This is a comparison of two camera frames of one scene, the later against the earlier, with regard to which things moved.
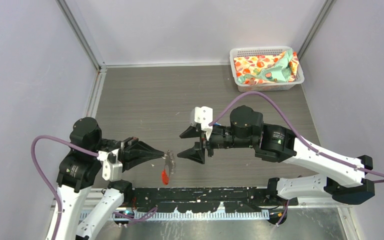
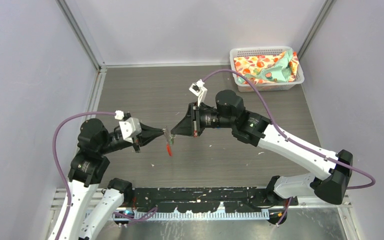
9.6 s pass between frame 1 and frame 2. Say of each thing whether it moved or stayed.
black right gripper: moved
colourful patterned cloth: stayed
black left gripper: moved
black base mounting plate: stayed
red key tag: moved
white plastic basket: stayed
